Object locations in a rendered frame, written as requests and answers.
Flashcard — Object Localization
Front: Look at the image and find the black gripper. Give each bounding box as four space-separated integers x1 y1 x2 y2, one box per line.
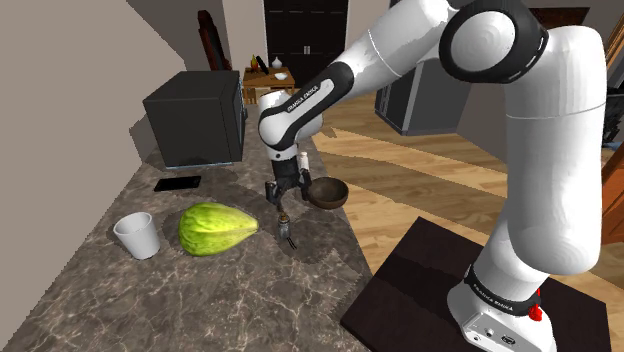
264 157 314 213

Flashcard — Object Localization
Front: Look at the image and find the brown bowl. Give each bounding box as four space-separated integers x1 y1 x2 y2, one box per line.
306 177 351 211

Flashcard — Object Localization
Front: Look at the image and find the small grey jar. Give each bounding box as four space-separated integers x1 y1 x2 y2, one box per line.
276 211 298 251

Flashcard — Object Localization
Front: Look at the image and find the green squash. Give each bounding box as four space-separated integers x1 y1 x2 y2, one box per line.
177 202 261 258

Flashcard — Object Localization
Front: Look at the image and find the wooden side table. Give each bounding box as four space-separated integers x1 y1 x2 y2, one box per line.
241 54 297 106

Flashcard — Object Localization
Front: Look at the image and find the black phone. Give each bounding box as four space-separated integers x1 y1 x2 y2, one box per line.
152 175 203 194

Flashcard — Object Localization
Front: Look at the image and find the black microwave oven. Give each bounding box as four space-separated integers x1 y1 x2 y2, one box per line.
141 69 247 171

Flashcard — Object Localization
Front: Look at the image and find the dark grey cabinet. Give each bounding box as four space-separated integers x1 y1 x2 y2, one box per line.
373 57 474 138

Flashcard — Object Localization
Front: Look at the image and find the dark double door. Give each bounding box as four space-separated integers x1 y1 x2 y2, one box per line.
263 0 350 90

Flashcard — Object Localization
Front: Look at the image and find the white cup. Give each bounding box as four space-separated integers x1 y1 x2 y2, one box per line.
112 210 163 262

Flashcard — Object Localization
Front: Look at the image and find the dark robot stand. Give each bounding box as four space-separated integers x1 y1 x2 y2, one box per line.
339 216 613 352

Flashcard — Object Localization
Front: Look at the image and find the dark red-brown chair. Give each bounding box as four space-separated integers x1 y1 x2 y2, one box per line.
196 9 234 72

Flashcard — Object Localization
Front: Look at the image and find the wooden furniture piece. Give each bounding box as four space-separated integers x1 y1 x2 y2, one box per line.
600 144 624 246

